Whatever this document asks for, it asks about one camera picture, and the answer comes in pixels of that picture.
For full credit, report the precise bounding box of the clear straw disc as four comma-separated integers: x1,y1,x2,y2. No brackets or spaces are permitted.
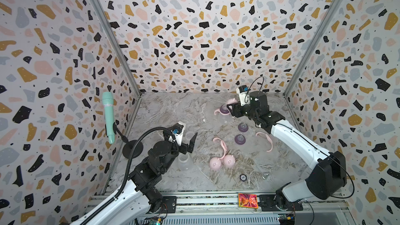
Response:
204,132,213,140
202,147,210,155

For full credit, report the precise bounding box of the pink bottle handle ring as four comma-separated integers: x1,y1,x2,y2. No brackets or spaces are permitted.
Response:
214,98,238,116
212,136,229,159
255,131,274,153

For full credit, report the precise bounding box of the purple collar with nipple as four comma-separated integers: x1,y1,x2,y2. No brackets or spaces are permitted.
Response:
219,104,230,115
234,134,246,145
238,123,249,132

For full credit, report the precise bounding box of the clear baby bottle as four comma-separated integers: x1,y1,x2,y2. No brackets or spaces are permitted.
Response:
218,113,232,125
178,153,194,171

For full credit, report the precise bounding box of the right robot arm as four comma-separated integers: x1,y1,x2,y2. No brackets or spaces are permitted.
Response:
226,88,350,210

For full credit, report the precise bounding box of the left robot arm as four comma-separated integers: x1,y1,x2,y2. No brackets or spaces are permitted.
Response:
74,127,197,225

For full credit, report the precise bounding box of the pink bottle cap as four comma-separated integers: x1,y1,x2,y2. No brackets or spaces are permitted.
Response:
209,157,222,171
223,154,236,168

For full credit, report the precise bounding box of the black microphone stand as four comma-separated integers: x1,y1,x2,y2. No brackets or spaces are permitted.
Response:
106,123,144,159

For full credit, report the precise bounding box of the small black round cap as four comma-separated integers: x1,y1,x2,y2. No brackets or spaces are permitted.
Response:
240,174,247,182

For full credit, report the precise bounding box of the mint green microphone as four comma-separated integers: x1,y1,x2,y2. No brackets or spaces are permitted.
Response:
102,92,115,144

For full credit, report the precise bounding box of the orange pink card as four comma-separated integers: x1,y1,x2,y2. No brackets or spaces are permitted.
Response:
238,193,258,209

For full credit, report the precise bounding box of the black corrugated cable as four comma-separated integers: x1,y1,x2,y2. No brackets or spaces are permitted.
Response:
77,126,174,225

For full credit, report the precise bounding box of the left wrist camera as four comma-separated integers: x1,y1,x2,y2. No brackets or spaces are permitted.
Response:
171,122,186,146

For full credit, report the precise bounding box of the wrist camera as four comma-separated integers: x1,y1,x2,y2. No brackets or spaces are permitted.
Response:
171,122,186,146
236,85,250,106

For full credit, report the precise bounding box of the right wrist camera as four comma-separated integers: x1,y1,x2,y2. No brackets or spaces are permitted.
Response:
236,85,250,106

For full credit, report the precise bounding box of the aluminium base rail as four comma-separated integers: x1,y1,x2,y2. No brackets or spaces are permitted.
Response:
82,190,357,225

